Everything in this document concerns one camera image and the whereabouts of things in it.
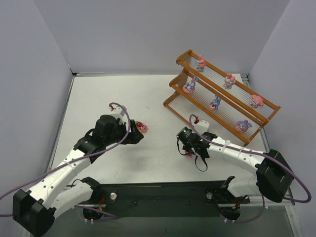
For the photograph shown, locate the pink pig clear cup toy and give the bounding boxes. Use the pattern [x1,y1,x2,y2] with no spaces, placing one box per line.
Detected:
[223,73,236,89]

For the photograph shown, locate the orange wooden tiered shelf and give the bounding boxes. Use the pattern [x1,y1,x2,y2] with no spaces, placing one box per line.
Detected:
[163,50,280,147]

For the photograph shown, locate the purple bunny sitting donut toy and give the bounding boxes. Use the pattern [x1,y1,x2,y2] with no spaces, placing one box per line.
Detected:
[182,75,199,94]

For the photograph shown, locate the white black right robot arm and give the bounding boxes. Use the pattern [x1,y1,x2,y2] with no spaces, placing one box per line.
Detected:
[176,127,294,203]

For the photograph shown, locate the strawberry bear donut toy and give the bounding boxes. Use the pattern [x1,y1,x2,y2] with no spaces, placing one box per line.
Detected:
[136,121,148,133]

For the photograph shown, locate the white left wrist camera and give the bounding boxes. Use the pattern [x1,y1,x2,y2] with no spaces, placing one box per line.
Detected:
[110,104,127,124]

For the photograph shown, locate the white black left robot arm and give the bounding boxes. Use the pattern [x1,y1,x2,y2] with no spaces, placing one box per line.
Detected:
[12,112,144,237]

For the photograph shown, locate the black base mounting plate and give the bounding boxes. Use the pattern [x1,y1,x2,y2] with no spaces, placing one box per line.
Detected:
[79,181,250,218]

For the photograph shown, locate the small purple bunny cupcake toy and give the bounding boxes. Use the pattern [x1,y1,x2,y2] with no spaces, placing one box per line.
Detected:
[210,95,221,110]

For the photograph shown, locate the pink pig bow toy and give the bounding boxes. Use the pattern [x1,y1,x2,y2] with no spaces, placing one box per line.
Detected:
[249,95,264,109]

